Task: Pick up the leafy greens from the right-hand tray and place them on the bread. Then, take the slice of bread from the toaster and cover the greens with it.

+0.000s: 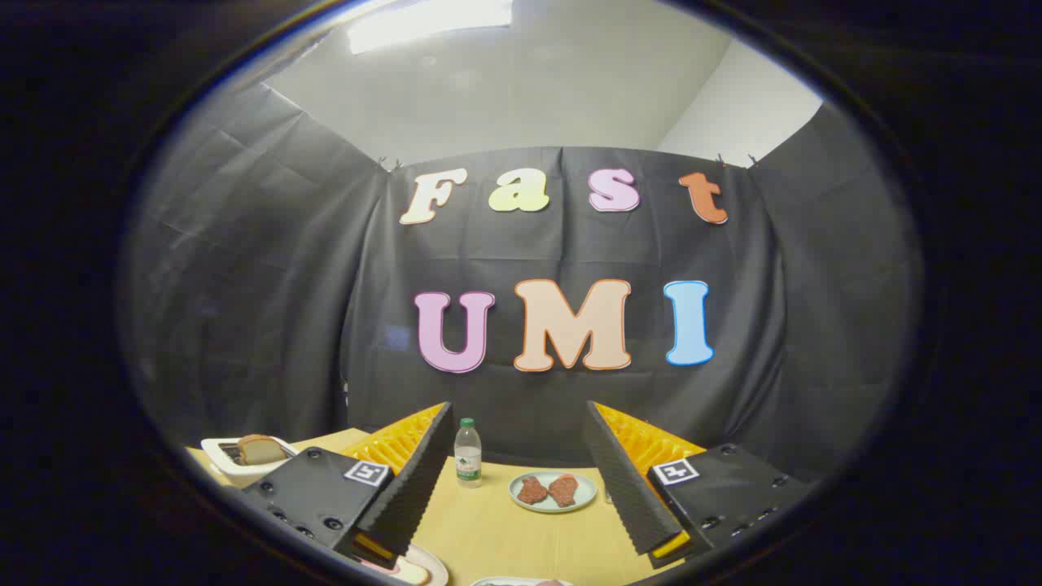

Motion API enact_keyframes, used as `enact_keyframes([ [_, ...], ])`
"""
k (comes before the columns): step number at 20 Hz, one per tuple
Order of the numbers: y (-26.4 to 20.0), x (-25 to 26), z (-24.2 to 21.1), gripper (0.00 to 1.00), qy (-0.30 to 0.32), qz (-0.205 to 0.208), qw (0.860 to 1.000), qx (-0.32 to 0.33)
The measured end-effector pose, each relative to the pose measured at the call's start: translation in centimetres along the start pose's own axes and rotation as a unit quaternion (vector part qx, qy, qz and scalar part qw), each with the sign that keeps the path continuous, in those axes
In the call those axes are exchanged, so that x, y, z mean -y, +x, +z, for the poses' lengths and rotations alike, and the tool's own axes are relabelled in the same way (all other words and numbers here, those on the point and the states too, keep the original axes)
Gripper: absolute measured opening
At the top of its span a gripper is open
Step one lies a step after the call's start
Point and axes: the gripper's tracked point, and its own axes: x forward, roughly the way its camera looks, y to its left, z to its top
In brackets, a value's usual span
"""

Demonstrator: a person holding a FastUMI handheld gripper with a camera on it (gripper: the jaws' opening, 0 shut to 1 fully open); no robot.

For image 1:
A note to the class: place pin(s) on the brown steak piece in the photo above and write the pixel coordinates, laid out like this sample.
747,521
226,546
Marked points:
532,491
563,489

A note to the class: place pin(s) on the beige round plate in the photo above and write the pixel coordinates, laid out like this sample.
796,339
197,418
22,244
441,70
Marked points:
435,566

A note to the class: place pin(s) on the ceiling light panel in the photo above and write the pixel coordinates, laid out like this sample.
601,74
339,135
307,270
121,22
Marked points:
431,24

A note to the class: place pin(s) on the brown-crust bread slice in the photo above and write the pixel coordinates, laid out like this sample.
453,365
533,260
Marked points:
260,449
409,574

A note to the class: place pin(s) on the black backdrop cloth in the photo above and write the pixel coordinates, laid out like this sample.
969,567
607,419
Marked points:
570,244

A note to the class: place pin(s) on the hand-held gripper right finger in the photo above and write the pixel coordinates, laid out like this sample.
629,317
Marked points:
623,480

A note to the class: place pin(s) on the white square plate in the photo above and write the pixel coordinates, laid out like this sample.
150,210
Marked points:
513,582

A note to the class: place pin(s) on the light blue round plate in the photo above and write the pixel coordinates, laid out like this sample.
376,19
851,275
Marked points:
521,503

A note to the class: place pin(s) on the white toaster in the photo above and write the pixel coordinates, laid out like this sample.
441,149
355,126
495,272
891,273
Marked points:
218,456

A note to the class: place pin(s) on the clear plastic water bottle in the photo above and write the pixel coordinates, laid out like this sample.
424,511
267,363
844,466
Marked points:
468,456

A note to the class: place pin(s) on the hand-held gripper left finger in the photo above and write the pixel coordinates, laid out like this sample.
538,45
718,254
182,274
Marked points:
411,488

